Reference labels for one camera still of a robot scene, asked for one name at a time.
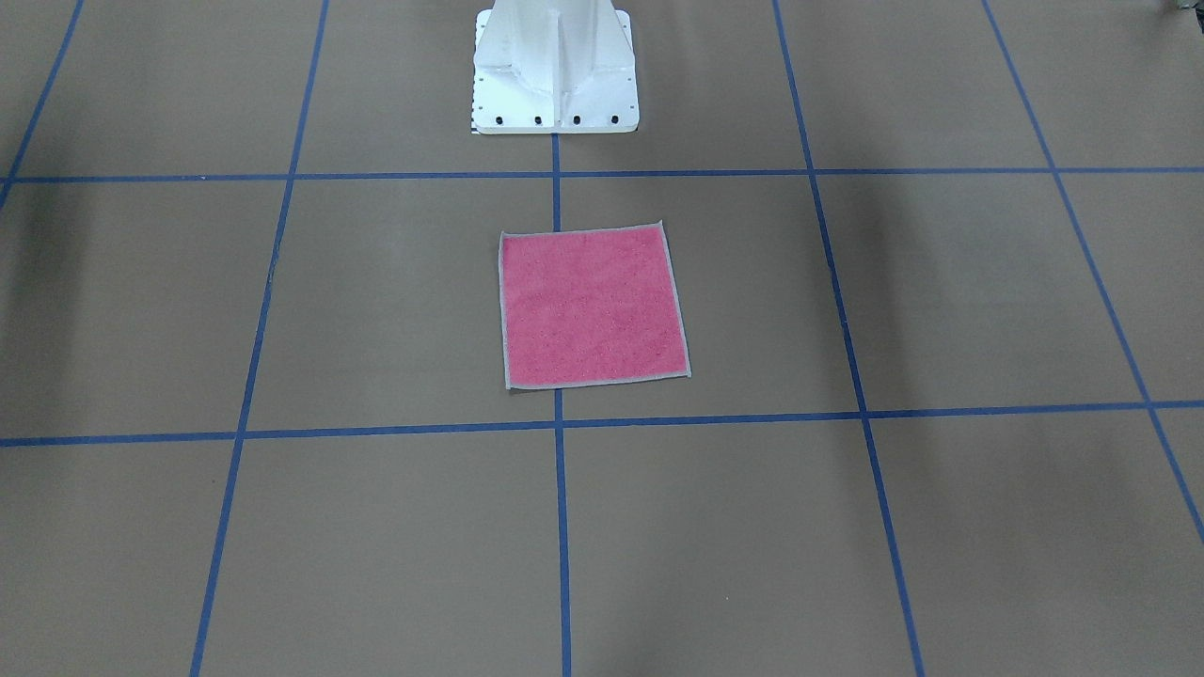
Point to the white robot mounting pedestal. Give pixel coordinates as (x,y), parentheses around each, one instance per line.
(554,67)

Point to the pink and grey towel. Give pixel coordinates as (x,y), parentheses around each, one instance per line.
(593,307)

